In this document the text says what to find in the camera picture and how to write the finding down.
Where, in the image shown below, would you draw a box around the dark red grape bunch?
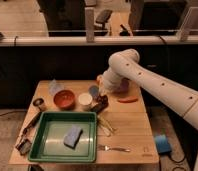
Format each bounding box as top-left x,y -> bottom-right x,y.
98,95 -> 108,105

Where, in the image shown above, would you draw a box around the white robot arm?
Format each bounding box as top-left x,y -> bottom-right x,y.
101,49 -> 198,171

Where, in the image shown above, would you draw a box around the blue grey cup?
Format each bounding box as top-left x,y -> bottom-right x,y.
88,85 -> 99,99

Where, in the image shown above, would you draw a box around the white paper cup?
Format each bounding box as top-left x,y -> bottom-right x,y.
78,93 -> 92,107

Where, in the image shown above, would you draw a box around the orange carrot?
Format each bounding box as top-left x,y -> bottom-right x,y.
117,96 -> 138,103

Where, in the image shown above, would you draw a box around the purple bowl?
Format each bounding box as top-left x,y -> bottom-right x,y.
114,78 -> 129,93

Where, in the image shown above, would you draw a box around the metal tongs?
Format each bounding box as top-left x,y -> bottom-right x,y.
98,118 -> 116,137

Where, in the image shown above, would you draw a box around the red orange bowl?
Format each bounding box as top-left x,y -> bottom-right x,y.
53,90 -> 75,109

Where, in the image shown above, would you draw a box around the clear plastic bag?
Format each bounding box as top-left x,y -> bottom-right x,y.
48,79 -> 63,96

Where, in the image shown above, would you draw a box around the wooden table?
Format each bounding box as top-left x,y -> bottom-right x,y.
9,80 -> 159,165

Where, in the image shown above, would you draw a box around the blue sponge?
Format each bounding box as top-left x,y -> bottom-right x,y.
63,125 -> 83,148

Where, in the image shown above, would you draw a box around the silver fork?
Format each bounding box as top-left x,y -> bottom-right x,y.
97,145 -> 131,152

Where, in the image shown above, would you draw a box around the small round metal strainer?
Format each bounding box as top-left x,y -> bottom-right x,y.
33,98 -> 46,111

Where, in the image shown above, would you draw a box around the green plastic tray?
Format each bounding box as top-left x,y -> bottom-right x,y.
28,111 -> 97,163

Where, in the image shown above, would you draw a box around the black office chair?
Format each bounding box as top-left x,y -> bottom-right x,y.
95,9 -> 112,36

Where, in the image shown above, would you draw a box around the blue foot pedal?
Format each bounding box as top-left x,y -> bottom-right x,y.
155,135 -> 172,154

